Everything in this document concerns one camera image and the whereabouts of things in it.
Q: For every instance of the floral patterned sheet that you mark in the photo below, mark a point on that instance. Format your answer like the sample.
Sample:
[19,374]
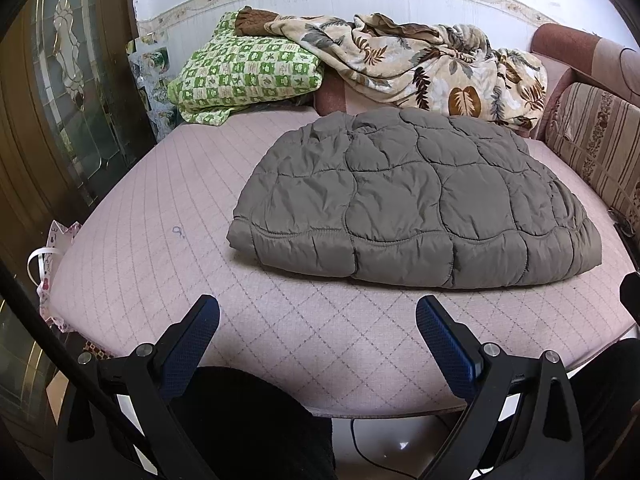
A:
[155,60]

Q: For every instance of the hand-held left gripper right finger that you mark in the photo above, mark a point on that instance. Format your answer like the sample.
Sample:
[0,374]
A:
[445,345]

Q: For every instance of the grey puffer jacket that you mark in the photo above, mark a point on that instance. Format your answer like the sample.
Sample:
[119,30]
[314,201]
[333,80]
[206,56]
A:
[400,200]

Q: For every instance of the striped sofa cushion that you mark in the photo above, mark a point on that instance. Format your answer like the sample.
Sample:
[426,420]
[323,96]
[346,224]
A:
[595,140]

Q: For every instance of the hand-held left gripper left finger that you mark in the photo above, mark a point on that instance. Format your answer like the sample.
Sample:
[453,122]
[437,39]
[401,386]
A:
[192,345]

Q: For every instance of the leaf print blanket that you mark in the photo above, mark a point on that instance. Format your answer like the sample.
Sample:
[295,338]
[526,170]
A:
[400,60]

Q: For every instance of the pink quilted mattress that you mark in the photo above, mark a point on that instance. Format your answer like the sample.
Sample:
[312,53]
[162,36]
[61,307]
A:
[300,335]

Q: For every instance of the green patterned pillow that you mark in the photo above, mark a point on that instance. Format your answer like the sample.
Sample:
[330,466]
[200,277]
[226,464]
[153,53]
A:
[240,70]

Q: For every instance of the person's right leg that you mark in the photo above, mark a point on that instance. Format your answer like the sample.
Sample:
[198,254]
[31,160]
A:
[610,400]

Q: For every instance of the person's left leg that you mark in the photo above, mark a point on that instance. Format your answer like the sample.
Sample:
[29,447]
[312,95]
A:
[250,425]

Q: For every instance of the wooden door with glass panel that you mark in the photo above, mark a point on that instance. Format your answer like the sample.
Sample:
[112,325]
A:
[75,85]

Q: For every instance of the person's leg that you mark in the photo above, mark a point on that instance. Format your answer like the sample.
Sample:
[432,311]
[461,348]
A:
[250,425]
[610,400]

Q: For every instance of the white printed gift bag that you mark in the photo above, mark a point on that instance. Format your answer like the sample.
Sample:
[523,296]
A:
[50,270]

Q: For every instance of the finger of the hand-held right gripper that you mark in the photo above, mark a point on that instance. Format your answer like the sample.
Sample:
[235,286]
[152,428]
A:
[632,295]

